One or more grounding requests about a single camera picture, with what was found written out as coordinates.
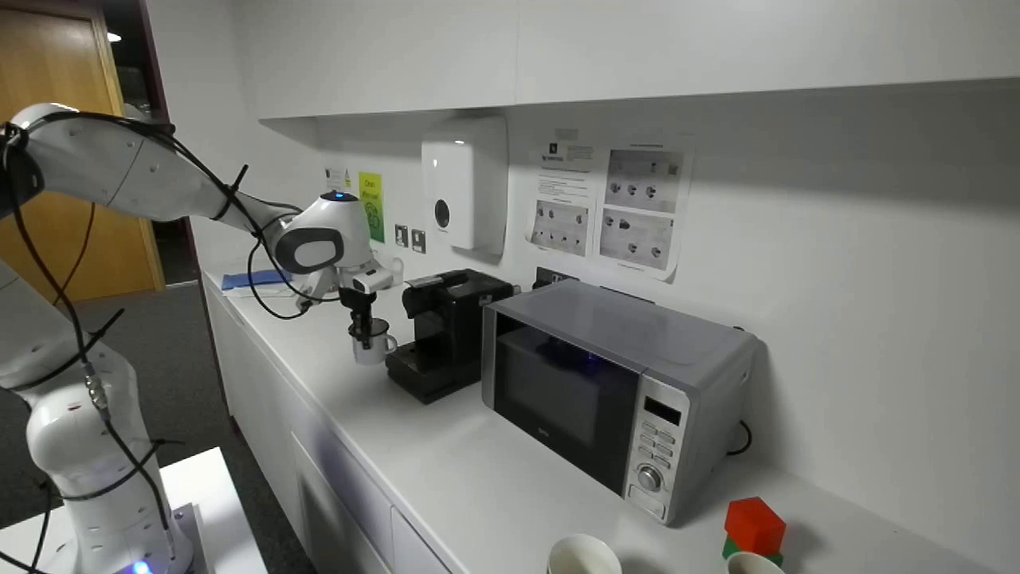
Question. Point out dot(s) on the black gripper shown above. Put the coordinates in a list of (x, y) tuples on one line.
[(359, 306)]

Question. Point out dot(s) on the white enamel cup blue rim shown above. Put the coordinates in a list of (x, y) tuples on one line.
[(378, 348)]

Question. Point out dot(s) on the black coffee maker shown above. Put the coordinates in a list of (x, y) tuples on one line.
[(449, 329)]

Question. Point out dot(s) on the white rounded cup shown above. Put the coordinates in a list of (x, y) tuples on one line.
[(581, 555)]

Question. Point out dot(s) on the flat blue cloth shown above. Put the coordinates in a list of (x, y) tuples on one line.
[(250, 278)]

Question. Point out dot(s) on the white base cabinet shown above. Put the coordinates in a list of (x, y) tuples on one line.
[(275, 426)]

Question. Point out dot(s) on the white robot mounting table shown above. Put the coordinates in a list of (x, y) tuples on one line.
[(217, 513)]

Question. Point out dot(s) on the instruction poster with text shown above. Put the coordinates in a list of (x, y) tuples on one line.
[(562, 201)]

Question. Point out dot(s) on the silver microwave oven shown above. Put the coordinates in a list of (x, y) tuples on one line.
[(594, 393)]

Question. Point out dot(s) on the wooden door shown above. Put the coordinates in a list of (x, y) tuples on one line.
[(65, 243)]

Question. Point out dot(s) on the green block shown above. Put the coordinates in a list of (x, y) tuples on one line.
[(731, 551)]

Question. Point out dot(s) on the red block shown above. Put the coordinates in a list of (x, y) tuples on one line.
[(754, 525)]

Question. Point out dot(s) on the white bowl edge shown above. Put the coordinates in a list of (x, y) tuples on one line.
[(754, 565)]

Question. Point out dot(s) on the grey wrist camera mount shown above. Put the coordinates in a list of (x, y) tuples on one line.
[(379, 278)]

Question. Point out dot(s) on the yellow wall note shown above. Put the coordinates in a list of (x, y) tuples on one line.
[(370, 201)]

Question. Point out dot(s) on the white wall dispenser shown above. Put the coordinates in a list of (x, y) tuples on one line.
[(447, 192)]

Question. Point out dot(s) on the white wall cabinet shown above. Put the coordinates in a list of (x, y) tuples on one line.
[(640, 48)]

